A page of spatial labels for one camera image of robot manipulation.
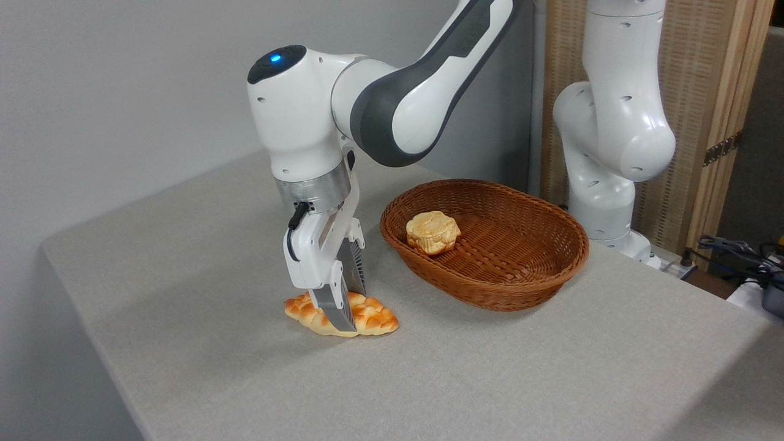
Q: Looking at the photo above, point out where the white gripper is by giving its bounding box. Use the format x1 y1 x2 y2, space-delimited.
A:
282 176 368 334

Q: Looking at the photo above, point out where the braided golden bread loaf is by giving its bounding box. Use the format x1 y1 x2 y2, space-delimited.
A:
284 290 400 338

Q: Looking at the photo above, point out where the small round bread bun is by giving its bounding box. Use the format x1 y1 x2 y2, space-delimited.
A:
405 210 462 256

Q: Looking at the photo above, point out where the brown wicker basket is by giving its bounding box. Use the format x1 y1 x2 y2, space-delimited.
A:
379 178 590 313

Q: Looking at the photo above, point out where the metal screen hinge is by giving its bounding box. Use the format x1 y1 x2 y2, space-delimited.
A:
703 130 744 168

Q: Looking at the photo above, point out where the wooden rattan folding screen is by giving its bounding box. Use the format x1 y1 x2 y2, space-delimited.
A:
541 0 776 271

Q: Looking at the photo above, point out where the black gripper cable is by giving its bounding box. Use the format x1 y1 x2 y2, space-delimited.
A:
286 202 311 263

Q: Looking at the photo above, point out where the grey cable bundle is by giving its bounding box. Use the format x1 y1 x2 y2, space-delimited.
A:
697 234 784 290

